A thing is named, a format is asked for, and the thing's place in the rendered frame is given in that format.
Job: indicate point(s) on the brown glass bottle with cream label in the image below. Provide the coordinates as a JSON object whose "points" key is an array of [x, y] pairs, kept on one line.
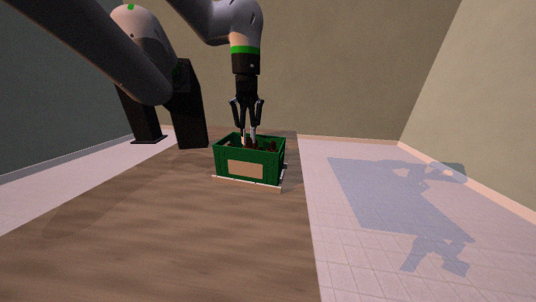
{"points": [[249, 144]]}

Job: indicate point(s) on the green plastic crate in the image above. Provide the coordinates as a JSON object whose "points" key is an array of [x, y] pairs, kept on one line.
{"points": [[249, 164]]}

